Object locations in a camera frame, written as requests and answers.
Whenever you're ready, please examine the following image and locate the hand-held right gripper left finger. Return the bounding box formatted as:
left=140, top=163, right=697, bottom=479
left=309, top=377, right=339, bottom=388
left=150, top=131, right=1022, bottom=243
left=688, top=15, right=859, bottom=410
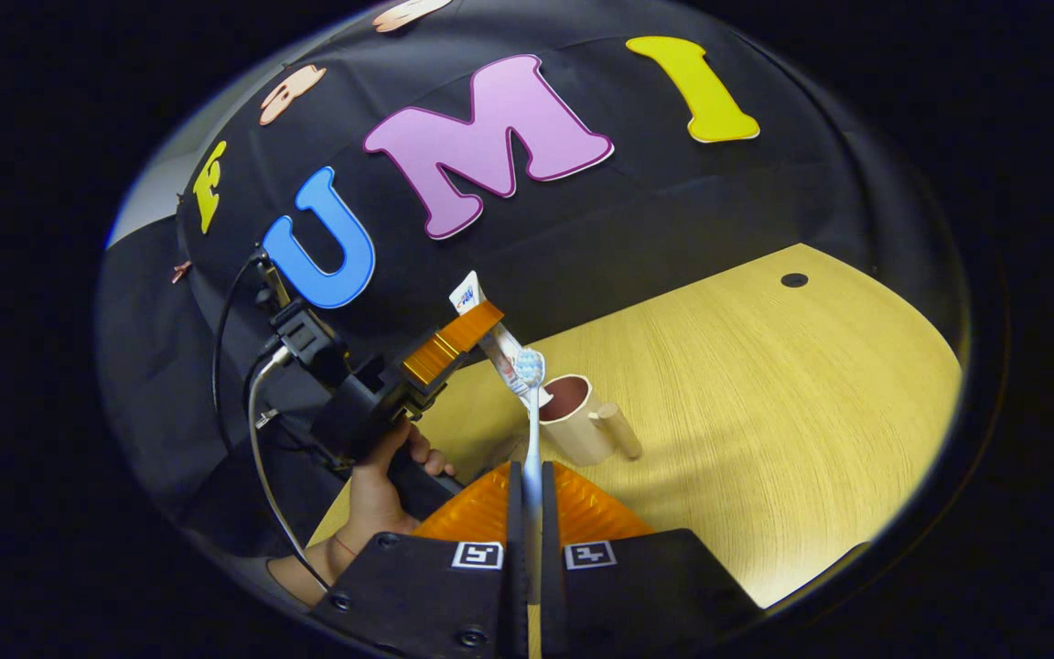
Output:
left=312, top=462, right=528, bottom=659

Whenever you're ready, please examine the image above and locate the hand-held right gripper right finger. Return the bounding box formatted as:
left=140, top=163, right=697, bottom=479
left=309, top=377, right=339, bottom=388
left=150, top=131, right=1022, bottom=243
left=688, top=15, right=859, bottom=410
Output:
left=541, top=462, right=761, bottom=659

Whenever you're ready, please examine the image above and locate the white toothpaste tube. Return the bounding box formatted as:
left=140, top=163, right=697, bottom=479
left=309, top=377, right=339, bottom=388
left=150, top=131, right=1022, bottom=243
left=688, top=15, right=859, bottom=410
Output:
left=449, top=271, right=539, bottom=396

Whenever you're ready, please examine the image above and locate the white and blue toothbrush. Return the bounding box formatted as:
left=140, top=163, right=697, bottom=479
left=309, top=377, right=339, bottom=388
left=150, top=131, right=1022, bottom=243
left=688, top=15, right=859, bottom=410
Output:
left=513, top=347, right=548, bottom=659

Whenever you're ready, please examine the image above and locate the beige cup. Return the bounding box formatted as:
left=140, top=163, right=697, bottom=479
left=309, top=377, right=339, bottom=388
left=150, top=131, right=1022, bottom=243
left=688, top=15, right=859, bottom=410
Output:
left=538, top=373, right=644, bottom=468

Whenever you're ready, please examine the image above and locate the black backdrop cloth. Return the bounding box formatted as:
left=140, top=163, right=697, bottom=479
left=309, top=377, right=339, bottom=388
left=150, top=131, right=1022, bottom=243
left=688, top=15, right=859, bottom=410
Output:
left=95, top=0, right=972, bottom=559

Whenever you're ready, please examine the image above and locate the silver cable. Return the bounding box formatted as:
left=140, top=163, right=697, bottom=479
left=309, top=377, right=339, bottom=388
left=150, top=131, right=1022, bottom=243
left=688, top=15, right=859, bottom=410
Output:
left=248, top=346, right=336, bottom=591

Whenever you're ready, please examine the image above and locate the black cable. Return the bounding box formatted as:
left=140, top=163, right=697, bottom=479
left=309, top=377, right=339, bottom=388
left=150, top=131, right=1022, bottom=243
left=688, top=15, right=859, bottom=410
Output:
left=212, top=252, right=272, bottom=445

